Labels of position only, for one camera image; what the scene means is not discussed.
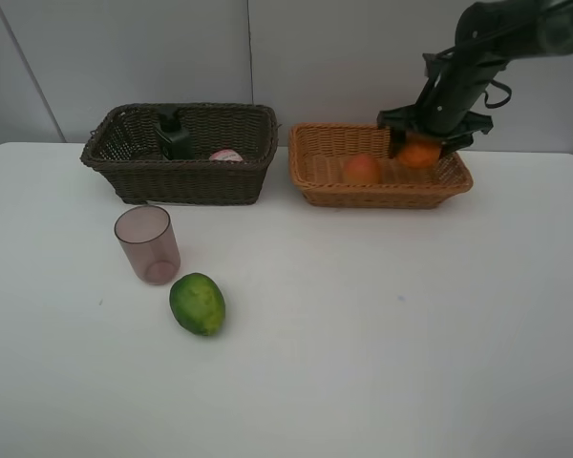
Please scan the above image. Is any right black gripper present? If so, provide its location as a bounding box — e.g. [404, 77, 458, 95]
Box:
[376, 58, 495, 158]

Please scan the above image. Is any orange mandarin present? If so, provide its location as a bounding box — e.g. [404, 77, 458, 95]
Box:
[396, 135, 442, 169]

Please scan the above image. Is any red yellow apple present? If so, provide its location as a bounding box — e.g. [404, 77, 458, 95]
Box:
[343, 154, 382, 184]

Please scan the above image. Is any pink spray bottle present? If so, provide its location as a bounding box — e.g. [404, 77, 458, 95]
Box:
[209, 149, 244, 162]

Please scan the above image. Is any black pump bottle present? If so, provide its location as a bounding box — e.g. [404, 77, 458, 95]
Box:
[155, 105, 195, 160]

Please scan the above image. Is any green mango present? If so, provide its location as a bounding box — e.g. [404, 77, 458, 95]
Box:
[169, 273, 226, 337]

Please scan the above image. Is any translucent pink plastic cup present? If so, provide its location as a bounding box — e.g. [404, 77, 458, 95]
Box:
[114, 205, 180, 285]

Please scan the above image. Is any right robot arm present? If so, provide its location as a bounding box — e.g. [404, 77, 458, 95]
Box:
[377, 1, 573, 158]

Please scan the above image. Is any orange wicker basket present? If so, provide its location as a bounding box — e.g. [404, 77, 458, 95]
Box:
[288, 123, 474, 209]

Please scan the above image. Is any dark brown wicker basket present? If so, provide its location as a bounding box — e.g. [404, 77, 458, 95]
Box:
[80, 103, 278, 206]

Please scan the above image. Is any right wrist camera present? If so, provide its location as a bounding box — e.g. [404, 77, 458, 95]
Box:
[423, 52, 453, 90]

